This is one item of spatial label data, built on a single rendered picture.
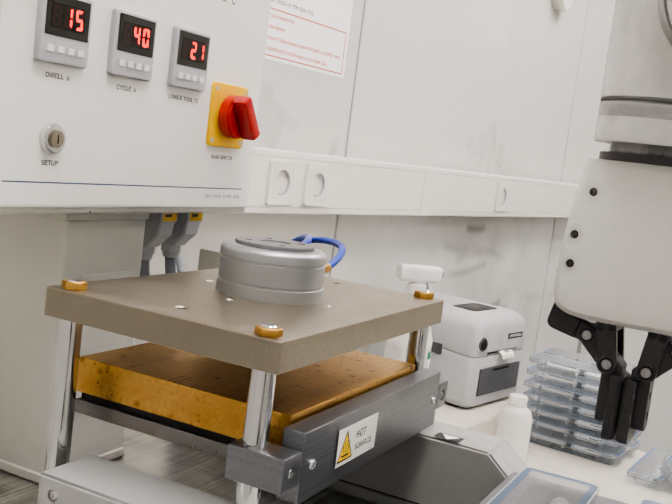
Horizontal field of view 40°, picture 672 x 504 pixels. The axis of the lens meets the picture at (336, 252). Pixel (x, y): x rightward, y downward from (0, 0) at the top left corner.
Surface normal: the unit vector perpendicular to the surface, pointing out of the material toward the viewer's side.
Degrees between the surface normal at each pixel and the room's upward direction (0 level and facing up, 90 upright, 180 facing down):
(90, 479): 0
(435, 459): 90
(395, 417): 90
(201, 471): 0
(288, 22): 90
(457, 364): 91
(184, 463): 0
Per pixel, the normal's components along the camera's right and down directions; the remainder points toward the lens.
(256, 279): -0.22, 0.08
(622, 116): -0.83, -0.04
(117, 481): 0.13, -0.99
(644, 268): -0.46, 0.11
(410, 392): 0.89, 0.16
